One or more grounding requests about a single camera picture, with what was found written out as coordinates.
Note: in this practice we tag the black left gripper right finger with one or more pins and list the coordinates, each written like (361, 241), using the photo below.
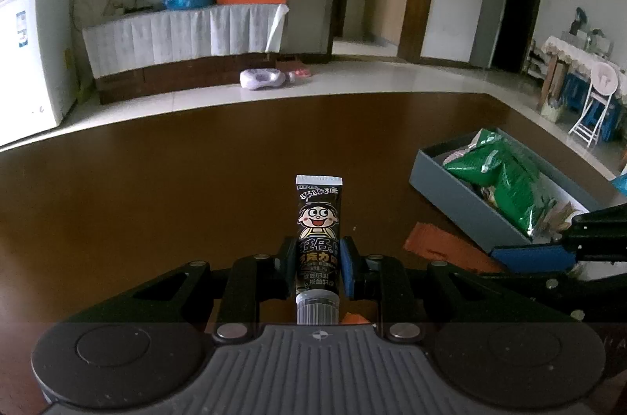
(377, 279)

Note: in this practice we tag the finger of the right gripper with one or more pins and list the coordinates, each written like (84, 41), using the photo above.
(600, 235)
(534, 258)

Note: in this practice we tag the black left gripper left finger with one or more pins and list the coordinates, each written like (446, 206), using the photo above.
(258, 279)

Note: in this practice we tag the orange snack packet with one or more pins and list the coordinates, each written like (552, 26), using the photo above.
(432, 243)

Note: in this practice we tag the green snack bag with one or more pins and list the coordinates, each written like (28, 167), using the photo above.
(506, 175)

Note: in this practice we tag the black cartoon chocolate tube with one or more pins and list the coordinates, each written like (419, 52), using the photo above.
(317, 280)

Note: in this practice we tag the brown white-label snack packet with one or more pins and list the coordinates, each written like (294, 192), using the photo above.
(559, 219)

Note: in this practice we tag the grey open cardboard box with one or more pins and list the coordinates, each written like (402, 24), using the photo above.
(467, 207)

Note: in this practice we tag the white folding chair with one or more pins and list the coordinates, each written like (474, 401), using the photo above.
(603, 84)

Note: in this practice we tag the cloth covered side table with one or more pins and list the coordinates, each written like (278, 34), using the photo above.
(576, 60)

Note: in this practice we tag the purple white bottle on floor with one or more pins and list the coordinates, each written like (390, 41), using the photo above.
(262, 78)

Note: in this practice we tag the white cloth covered cabinet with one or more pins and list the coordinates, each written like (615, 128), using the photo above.
(151, 53)

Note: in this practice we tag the kitchen counter cabinet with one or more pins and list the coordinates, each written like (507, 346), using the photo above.
(383, 20)

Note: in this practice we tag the white chest freezer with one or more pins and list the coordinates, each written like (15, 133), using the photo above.
(38, 80)

